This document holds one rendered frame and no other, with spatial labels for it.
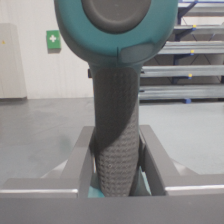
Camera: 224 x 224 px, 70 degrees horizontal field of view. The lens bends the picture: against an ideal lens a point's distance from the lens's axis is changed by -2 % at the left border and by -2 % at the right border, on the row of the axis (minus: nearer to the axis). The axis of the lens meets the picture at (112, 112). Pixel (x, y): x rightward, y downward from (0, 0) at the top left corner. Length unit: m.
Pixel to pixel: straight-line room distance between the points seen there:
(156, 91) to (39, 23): 3.61
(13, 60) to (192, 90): 4.63
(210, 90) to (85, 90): 3.28
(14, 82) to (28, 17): 1.81
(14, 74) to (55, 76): 1.08
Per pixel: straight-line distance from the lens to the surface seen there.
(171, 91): 4.00
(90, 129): 0.15
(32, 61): 5.36
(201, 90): 4.34
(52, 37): 5.00
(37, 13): 5.42
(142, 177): 0.17
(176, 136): 0.64
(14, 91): 5.30
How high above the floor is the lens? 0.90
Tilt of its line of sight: 16 degrees down
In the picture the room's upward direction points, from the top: 2 degrees counter-clockwise
